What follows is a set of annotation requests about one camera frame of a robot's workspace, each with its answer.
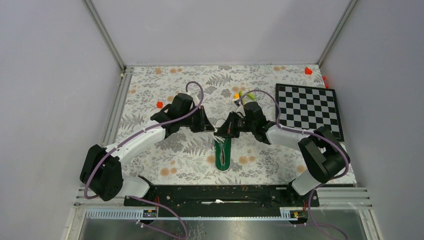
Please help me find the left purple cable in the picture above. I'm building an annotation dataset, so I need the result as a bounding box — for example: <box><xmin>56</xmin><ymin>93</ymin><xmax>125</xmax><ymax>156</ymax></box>
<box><xmin>83</xmin><ymin>81</ymin><xmax>205</xmax><ymax>240</ymax></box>

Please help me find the lime green block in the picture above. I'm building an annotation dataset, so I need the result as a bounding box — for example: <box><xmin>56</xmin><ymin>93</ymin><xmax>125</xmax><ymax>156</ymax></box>
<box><xmin>238</xmin><ymin>91</ymin><xmax>256</xmax><ymax>101</ymax></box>

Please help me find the floral patterned table mat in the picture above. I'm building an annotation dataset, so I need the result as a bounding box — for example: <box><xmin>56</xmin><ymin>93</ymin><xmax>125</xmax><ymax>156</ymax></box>
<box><xmin>116</xmin><ymin>65</ymin><xmax>325</xmax><ymax>185</ymax></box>

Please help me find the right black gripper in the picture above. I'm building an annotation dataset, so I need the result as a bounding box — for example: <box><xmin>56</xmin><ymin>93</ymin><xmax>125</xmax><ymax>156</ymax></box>
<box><xmin>214</xmin><ymin>111</ymin><xmax>256</xmax><ymax>139</ymax></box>

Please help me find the black white checkerboard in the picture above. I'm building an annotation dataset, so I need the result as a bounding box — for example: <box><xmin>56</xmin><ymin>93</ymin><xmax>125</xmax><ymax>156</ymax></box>
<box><xmin>275</xmin><ymin>83</ymin><xmax>345</xmax><ymax>142</ymax></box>

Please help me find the left aluminium corner post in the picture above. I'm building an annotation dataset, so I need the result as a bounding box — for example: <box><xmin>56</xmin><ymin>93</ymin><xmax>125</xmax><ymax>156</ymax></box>
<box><xmin>82</xmin><ymin>0</ymin><xmax>127</xmax><ymax>73</ymax></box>

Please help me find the small red cube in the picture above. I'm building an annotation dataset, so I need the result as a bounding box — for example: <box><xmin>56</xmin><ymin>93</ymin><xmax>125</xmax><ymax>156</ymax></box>
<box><xmin>156</xmin><ymin>101</ymin><xmax>164</xmax><ymax>109</ymax></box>

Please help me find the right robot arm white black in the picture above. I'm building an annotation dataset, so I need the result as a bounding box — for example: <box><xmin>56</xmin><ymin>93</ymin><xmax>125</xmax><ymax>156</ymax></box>
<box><xmin>214</xmin><ymin>101</ymin><xmax>350</xmax><ymax>206</ymax></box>

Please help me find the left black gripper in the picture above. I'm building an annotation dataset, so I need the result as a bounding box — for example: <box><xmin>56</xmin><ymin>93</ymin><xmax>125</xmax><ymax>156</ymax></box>
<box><xmin>179</xmin><ymin>105</ymin><xmax>215</xmax><ymax>133</ymax></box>

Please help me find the red block far corner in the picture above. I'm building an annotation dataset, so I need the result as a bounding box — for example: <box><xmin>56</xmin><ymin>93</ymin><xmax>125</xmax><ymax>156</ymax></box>
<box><xmin>304</xmin><ymin>67</ymin><xmax>313</xmax><ymax>75</ymax></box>

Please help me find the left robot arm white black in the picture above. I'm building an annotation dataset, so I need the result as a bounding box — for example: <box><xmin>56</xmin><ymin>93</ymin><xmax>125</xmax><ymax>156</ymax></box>
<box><xmin>79</xmin><ymin>93</ymin><xmax>214</xmax><ymax>206</ymax></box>

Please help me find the right aluminium corner post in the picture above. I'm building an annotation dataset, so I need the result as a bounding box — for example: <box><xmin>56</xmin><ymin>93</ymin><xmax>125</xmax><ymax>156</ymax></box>
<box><xmin>316</xmin><ymin>0</ymin><xmax>358</xmax><ymax>68</ymax></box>

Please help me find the green white sneaker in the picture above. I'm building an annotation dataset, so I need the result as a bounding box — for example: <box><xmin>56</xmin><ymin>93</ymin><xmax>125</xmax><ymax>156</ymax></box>
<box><xmin>213</xmin><ymin>136</ymin><xmax>232</xmax><ymax>172</ymax></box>

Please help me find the aluminium corner post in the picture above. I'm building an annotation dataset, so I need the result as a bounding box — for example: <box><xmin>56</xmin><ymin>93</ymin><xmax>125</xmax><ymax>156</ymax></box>
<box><xmin>82</xmin><ymin>0</ymin><xmax>127</xmax><ymax>73</ymax></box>
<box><xmin>316</xmin><ymin>0</ymin><xmax>358</xmax><ymax>68</ymax></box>

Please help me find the white shoelace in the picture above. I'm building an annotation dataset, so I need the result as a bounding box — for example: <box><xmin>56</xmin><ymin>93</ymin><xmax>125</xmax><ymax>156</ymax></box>
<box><xmin>212</xmin><ymin>118</ymin><xmax>226</xmax><ymax>145</ymax></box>

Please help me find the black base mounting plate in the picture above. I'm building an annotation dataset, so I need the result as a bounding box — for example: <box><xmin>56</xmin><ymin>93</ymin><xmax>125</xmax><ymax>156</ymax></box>
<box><xmin>143</xmin><ymin>185</ymin><xmax>320</xmax><ymax>218</ymax></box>

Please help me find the aluminium frame rail front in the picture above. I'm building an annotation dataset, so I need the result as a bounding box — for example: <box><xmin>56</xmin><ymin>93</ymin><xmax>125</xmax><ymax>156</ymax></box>
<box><xmin>74</xmin><ymin>187</ymin><xmax>373</xmax><ymax>221</ymax></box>

